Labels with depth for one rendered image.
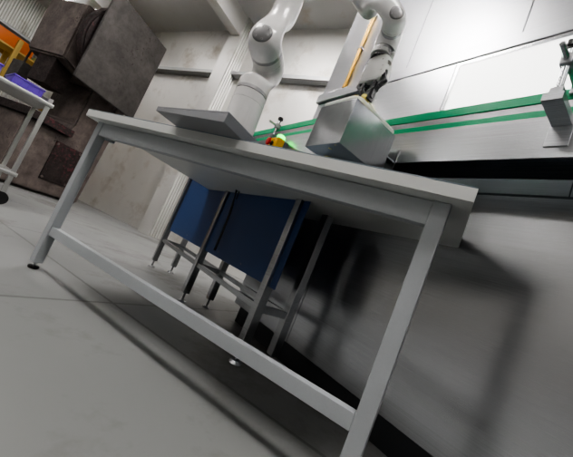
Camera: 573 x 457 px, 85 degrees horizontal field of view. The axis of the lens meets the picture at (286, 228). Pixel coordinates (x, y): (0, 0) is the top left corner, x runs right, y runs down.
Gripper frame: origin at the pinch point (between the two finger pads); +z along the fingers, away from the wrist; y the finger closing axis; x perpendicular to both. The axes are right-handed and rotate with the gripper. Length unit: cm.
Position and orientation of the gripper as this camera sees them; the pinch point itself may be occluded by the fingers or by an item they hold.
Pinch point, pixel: (366, 96)
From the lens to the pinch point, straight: 125.0
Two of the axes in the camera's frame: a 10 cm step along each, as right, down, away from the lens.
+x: -7.2, -3.6, -6.0
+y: -5.9, -1.5, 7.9
